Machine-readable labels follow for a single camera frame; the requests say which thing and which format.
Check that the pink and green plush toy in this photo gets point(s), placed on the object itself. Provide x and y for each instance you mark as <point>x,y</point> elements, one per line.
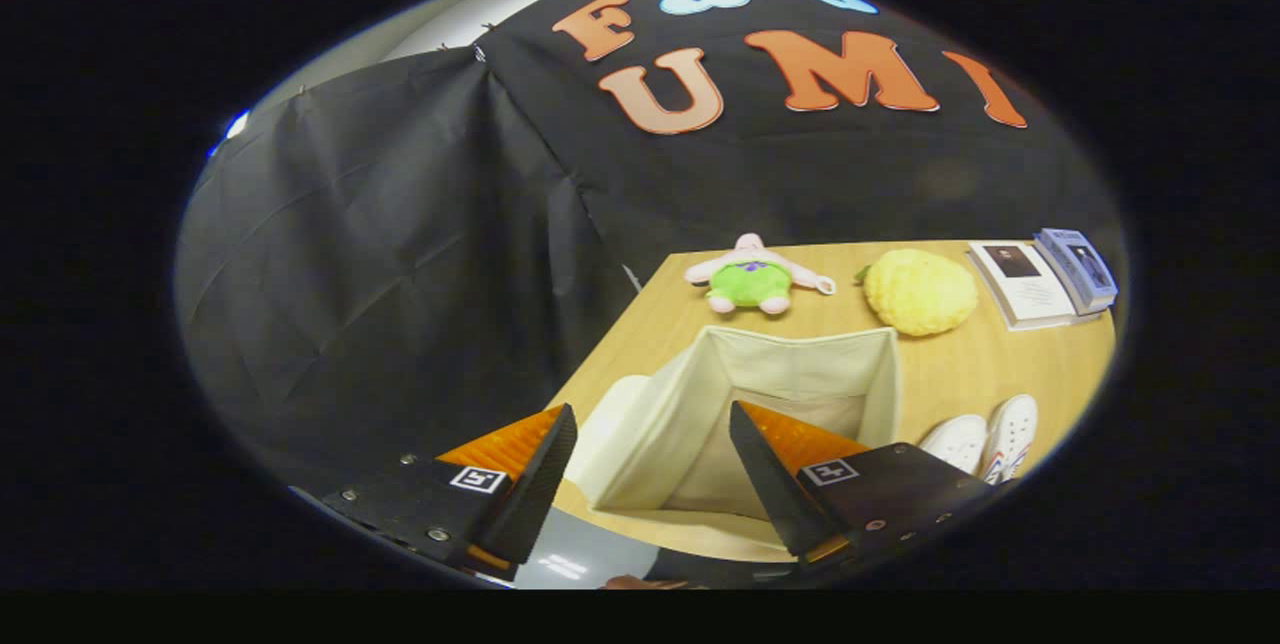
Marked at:
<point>750,282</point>

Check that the beige fabric storage box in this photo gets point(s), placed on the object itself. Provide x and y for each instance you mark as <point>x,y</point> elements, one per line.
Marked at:
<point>800,364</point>

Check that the white shoe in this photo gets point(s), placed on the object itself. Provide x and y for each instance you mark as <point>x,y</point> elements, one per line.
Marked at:
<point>1012,429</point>
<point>957,439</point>

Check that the white book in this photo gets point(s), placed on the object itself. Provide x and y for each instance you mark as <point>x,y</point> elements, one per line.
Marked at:
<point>1025,294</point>

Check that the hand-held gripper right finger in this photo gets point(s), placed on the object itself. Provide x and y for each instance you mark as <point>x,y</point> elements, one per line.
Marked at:
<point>780,504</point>

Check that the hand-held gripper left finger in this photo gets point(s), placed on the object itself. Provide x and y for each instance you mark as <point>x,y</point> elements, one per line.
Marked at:
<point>530,504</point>

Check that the black backdrop cloth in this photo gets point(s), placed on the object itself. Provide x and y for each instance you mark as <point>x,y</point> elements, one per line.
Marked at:
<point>400,274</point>

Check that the yellow fluffy plush toy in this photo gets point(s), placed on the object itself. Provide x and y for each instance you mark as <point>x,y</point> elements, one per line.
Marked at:
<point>920,292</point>

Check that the blue book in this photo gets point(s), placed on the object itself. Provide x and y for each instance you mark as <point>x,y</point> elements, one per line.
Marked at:
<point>1080,269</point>

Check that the ceiling light panel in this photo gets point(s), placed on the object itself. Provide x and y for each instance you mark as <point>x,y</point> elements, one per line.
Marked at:
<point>230,129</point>

